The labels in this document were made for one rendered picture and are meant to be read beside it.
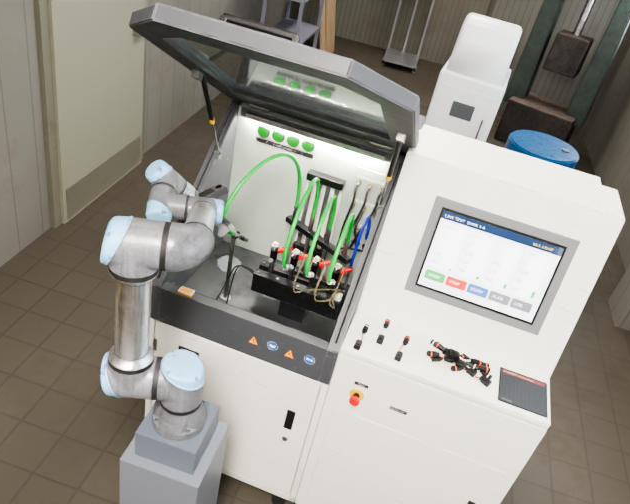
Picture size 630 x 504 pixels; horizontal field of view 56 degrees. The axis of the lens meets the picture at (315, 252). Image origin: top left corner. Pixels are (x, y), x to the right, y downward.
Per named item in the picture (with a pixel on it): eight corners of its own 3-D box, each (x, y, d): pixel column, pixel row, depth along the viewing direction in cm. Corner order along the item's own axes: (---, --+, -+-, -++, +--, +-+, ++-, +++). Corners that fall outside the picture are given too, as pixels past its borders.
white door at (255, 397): (148, 439, 256) (153, 321, 217) (150, 435, 258) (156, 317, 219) (288, 497, 247) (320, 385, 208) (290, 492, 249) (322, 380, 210)
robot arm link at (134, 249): (155, 410, 160) (166, 238, 132) (97, 405, 158) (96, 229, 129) (162, 378, 170) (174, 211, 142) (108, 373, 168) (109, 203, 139)
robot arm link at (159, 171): (140, 183, 177) (145, 162, 181) (165, 204, 184) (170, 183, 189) (160, 174, 173) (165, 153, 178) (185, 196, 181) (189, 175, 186)
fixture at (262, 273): (248, 304, 228) (253, 272, 220) (258, 289, 236) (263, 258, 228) (331, 334, 223) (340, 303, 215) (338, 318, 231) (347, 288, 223)
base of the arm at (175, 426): (192, 448, 165) (195, 425, 159) (142, 430, 167) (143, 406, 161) (214, 408, 177) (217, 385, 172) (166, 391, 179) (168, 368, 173)
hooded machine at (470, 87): (421, 136, 614) (463, 3, 539) (479, 154, 606) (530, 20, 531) (410, 166, 552) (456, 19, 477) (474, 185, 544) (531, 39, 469)
